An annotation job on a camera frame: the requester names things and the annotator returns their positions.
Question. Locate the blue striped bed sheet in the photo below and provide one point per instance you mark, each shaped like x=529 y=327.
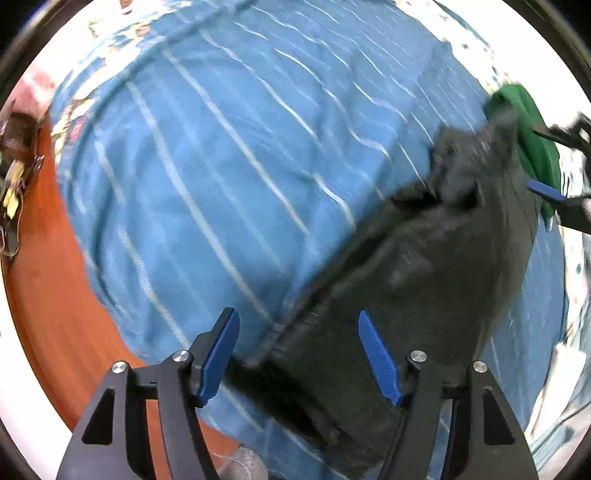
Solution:
x=219 y=153

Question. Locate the black garment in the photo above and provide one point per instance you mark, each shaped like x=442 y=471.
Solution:
x=436 y=267

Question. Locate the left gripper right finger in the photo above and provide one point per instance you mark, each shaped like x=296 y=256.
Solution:
x=485 y=439

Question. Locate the grey shoe toe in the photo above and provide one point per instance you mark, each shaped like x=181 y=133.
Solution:
x=243 y=464

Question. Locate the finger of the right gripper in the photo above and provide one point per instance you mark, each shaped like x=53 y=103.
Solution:
x=576 y=136
x=548 y=193

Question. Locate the green folded garment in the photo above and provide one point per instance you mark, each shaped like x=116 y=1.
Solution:
x=533 y=157

